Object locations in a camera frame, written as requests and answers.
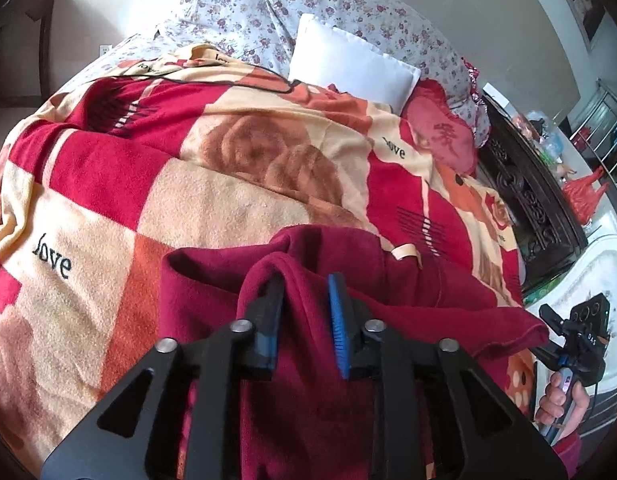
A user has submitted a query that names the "large floral pillow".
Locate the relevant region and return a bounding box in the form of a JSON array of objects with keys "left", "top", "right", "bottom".
[{"left": 261, "top": 0, "right": 491, "bottom": 148}]

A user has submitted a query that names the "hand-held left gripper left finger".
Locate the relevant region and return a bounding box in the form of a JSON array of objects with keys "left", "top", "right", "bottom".
[{"left": 41, "top": 276, "right": 285, "bottom": 480}]

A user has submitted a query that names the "metal rack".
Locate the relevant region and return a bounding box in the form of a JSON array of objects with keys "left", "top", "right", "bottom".
[{"left": 568, "top": 77, "right": 617, "bottom": 188}]

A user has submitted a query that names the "small floral pillow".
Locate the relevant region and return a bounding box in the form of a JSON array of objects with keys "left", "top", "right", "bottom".
[{"left": 156, "top": 0, "right": 292, "bottom": 73}]

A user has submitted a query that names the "person's right hand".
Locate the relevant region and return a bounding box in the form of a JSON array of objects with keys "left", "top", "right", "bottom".
[{"left": 533, "top": 374, "right": 590, "bottom": 442}]

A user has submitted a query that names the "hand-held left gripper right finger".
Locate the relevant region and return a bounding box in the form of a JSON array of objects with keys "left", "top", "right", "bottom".
[{"left": 327, "top": 273, "right": 572, "bottom": 480}]

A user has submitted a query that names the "black cable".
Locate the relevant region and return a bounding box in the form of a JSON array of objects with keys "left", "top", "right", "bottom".
[{"left": 86, "top": 56, "right": 303, "bottom": 96}]

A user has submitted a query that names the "red plastic bag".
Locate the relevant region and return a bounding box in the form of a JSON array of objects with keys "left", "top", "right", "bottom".
[{"left": 561, "top": 166, "right": 611, "bottom": 226}]

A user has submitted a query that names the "maroon fleece sweater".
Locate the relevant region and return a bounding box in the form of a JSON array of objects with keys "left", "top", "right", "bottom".
[{"left": 161, "top": 225, "right": 550, "bottom": 480}]

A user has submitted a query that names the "floral bed sheet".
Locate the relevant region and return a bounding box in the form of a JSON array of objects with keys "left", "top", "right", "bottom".
[{"left": 51, "top": 32, "right": 162, "bottom": 96}]

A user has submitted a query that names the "carved dark wooden bed board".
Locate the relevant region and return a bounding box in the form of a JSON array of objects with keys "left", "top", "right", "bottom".
[{"left": 475, "top": 91, "right": 589, "bottom": 306}]

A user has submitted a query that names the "person's right forearm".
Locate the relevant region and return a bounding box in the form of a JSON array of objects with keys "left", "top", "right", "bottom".
[{"left": 551, "top": 432, "right": 584, "bottom": 470}]

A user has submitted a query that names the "printed fleece blanket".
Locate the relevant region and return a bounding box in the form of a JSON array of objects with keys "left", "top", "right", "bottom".
[{"left": 0, "top": 42, "right": 539, "bottom": 480}]

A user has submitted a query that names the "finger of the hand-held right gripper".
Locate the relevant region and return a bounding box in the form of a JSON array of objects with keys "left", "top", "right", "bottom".
[{"left": 539, "top": 304, "right": 565, "bottom": 335}]

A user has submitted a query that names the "red heart-shaped cushion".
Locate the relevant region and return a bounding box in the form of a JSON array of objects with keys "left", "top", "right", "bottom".
[{"left": 402, "top": 79, "right": 481, "bottom": 177}]

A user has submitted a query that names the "white pillow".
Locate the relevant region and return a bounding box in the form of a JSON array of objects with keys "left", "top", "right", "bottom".
[{"left": 287, "top": 13, "right": 422, "bottom": 115}]

